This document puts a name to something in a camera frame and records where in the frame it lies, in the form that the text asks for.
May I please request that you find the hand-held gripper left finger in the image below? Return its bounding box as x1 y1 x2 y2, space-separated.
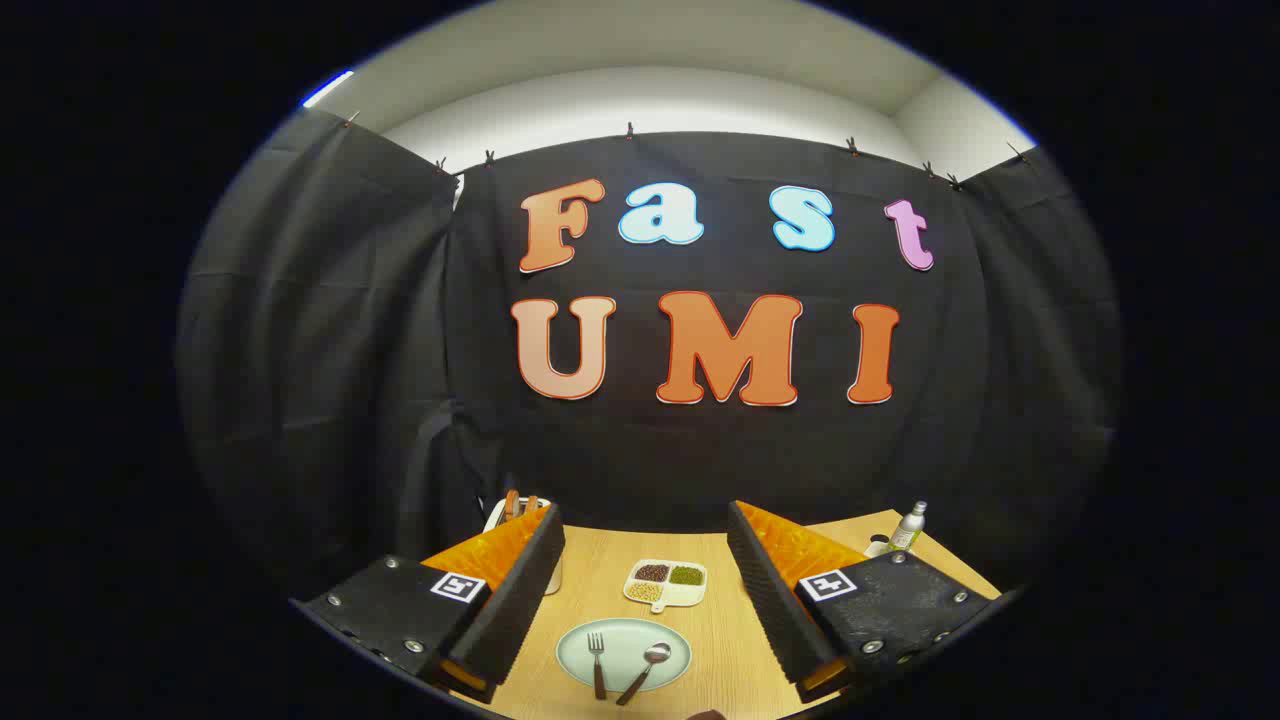
290 503 567 704

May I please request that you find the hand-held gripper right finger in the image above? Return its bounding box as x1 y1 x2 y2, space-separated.
727 500 1001 704

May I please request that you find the spoon with wooden handle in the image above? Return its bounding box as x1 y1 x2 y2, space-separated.
615 642 673 707

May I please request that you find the white toaster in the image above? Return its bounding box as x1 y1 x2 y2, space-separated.
483 497 563 596

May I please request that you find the white divided dish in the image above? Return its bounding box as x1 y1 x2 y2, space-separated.
623 558 709 614

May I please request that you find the light blue plate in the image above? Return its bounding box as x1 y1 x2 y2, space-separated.
555 617 693 693

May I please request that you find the green label metal bottle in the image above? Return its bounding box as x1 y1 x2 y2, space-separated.
888 501 928 553

